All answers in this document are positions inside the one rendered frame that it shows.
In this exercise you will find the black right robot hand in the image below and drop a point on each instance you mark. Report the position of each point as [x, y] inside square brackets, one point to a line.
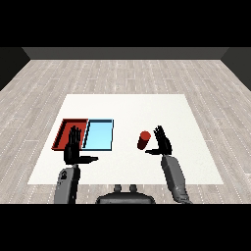
[164, 146]

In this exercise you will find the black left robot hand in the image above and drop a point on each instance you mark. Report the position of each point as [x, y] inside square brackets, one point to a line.
[72, 152]

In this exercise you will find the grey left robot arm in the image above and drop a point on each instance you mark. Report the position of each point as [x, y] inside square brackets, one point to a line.
[67, 185]

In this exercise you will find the red shallow open box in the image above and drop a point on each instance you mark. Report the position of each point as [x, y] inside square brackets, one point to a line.
[62, 135]

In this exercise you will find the small red can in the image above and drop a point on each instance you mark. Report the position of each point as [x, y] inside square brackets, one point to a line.
[143, 140]

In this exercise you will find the light blue shallow open box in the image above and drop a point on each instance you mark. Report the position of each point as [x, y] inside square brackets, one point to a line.
[98, 134]

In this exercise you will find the dark grey robot body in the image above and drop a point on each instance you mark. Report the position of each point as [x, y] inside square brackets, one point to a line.
[125, 197]

